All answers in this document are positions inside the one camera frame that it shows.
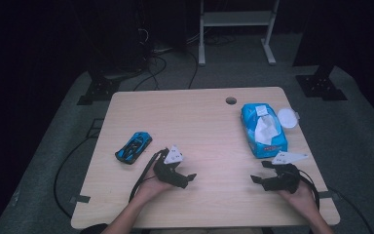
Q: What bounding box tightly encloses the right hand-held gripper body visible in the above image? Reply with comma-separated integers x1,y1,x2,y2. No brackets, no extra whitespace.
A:
263,150,309,194

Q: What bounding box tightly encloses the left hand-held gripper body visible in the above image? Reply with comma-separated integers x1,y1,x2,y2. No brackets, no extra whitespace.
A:
154,144,184,183

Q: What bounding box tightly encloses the blue wet wipes pack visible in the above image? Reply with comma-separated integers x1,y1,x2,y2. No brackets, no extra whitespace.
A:
241,102,300,160

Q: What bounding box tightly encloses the white wet wipe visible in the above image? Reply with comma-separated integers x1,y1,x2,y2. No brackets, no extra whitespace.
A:
254,114,281,146

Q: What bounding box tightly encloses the blue toy car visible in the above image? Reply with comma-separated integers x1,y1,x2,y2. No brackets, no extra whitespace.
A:
114,131,154,166

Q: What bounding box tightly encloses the person's left hand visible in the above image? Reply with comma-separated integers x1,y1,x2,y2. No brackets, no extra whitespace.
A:
135,170,175,203

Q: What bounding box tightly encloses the person's right hand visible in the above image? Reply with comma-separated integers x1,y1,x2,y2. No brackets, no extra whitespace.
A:
278,179,319,213

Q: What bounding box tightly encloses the grey tape strip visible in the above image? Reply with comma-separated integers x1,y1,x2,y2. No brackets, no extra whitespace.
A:
69,194,92,205
316,190,340,200

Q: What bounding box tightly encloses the black stand base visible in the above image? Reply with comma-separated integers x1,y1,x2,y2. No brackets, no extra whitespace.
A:
295,64,349,102
76,77,122,106

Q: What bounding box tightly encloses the left hand-held gripper black cable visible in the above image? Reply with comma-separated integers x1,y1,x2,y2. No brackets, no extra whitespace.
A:
128,148,169,203

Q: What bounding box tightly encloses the hand-held gripper black cable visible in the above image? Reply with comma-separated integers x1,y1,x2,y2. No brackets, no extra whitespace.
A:
296,169,321,211
128,148,169,203

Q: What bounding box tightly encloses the right hand-held gripper black cable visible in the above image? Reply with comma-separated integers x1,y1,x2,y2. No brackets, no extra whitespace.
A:
296,169,321,211

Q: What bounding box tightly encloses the black floor cable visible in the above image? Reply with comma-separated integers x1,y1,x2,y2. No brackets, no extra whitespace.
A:
53,136,94,219
187,50,200,90
327,185,374,234
132,55,168,92

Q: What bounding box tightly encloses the white metal table frame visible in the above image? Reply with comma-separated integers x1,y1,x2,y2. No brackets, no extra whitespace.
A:
198,0,281,67

